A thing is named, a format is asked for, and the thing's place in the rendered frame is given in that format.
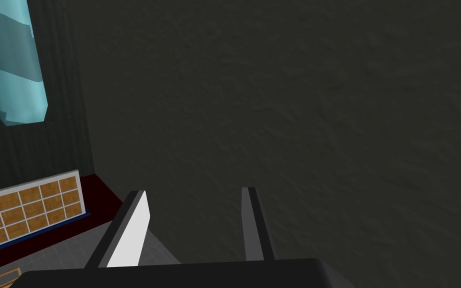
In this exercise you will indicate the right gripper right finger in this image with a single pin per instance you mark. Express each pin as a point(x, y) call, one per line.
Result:
point(254, 230)

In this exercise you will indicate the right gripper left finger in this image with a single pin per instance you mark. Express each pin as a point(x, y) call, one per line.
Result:
point(128, 234)

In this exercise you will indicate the white shelf with wooden compartments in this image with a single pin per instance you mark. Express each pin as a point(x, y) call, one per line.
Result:
point(26, 210)

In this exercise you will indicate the light blue curtain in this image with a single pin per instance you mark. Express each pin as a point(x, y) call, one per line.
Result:
point(8, 64)

